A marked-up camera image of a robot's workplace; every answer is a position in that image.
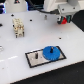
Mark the black framed peg base plate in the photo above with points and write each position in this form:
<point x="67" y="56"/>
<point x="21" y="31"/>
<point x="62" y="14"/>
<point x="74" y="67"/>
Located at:
<point x="43" y="56"/>

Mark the small red gear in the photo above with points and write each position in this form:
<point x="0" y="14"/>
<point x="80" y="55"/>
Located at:
<point x="63" y="21"/>

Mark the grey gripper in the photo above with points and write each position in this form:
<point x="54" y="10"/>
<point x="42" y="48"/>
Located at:
<point x="67" y="9"/>

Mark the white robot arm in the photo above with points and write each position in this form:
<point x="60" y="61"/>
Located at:
<point x="52" y="5"/>

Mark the large blue gear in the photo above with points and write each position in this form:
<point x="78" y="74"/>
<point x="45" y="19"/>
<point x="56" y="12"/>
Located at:
<point x="51" y="53"/>

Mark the beige connector block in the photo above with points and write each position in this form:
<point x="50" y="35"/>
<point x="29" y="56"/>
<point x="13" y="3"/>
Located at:
<point x="18" y="27"/>

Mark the white bottle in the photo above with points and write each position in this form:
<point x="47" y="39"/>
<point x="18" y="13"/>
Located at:
<point x="12" y="6"/>

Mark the white assembly board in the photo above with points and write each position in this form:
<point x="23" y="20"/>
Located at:
<point x="38" y="34"/>

